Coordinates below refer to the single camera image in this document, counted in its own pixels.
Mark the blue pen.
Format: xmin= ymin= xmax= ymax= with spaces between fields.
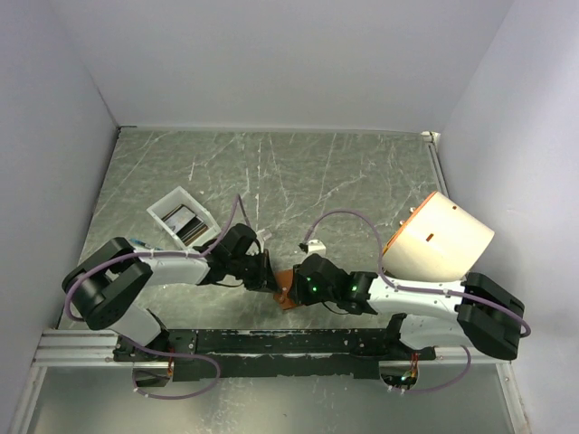
xmin=129 ymin=238 xmax=157 ymax=250

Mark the white cylinder with wooden base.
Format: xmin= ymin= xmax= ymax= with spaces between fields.
xmin=382 ymin=192 xmax=495 ymax=282

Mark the white card box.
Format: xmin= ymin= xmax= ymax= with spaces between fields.
xmin=147 ymin=186 xmax=221 ymax=250

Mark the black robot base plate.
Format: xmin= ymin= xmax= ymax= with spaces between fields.
xmin=112 ymin=327 xmax=438 ymax=383

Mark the aluminium front rail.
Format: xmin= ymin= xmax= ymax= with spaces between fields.
xmin=32 ymin=329 xmax=167 ymax=368

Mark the brown leather card holder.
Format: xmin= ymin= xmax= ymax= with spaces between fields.
xmin=273 ymin=269 xmax=300 ymax=311

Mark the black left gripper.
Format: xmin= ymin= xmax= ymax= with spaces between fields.
xmin=229 ymin=248 xmax=282 ymax=294

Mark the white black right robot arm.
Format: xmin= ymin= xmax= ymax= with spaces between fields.
xmin=289 ymin=254 xmax=530 ymax=361

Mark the gold striped credit card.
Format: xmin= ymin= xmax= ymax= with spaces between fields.
xmin=162 ymin=204 xmax=209 ymax=245

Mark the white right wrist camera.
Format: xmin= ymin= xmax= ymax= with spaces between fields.
xmin=299 ymin=240 xmax=327 ymax=255

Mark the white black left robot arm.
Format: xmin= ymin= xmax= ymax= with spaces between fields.
xmin=62 ymin=223 xmax=280 ymax=361

